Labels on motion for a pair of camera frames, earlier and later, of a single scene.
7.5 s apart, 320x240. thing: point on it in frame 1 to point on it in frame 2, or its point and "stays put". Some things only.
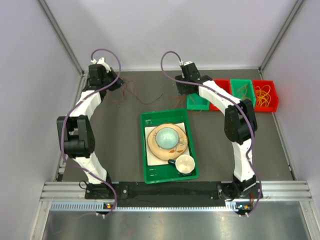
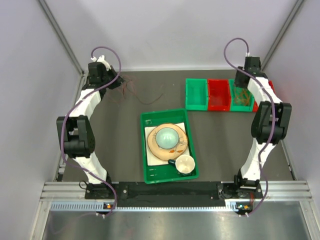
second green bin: [243, 89] stays put
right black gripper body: [183, 88] to [238, 79]
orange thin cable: [182, 98] to [243, 97]
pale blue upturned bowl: [167, 138] stays put
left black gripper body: [109, 77] stays put
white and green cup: [185, 164] stays put
